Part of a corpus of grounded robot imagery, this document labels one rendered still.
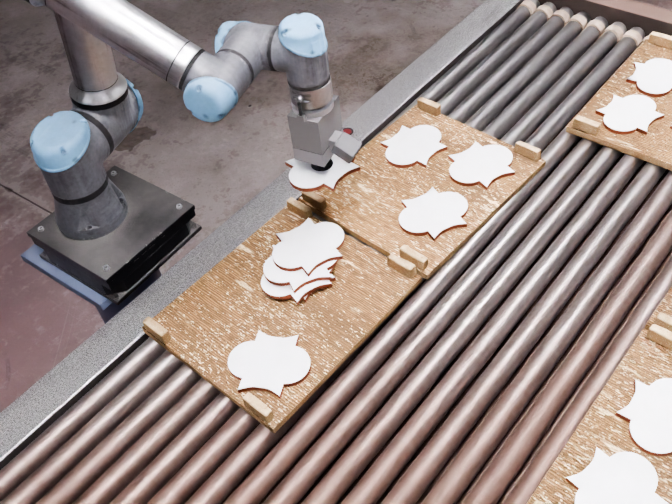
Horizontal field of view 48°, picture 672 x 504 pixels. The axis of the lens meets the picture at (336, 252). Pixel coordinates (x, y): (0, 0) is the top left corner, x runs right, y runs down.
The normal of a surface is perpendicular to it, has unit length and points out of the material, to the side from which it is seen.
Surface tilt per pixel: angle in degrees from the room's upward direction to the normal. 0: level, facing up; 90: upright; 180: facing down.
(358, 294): 0
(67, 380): 0
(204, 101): 89
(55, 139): 7
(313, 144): 90
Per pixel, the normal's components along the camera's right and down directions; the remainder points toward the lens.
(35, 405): -0.10, -0.67
